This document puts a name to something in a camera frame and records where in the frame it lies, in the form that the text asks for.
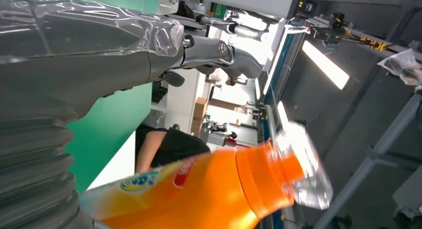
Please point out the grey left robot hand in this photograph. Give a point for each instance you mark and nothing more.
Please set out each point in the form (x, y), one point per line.
(82, 66)

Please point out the orange plastic bottle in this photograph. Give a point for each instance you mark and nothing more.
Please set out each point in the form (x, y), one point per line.
(211, 194)

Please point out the green table mat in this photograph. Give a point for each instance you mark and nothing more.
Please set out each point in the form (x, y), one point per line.
(108, 132)

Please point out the white desk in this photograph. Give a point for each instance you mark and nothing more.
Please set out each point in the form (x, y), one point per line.
(118, 165)

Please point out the brown cardboard box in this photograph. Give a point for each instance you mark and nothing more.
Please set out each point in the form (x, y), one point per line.
(200, 108)

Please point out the person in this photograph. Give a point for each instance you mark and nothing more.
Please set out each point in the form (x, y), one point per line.
(181, 148)

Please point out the small ceiling light panel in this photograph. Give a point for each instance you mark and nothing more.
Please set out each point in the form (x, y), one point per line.
(283, 114)

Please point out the large ceiling light panel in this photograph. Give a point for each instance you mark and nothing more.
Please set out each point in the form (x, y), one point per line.
(324, 64)

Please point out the grey metal beam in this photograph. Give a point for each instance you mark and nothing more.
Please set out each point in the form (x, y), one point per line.
(372, 158)

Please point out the clear plastic bag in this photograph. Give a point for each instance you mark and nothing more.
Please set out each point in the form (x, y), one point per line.
(402, 67)

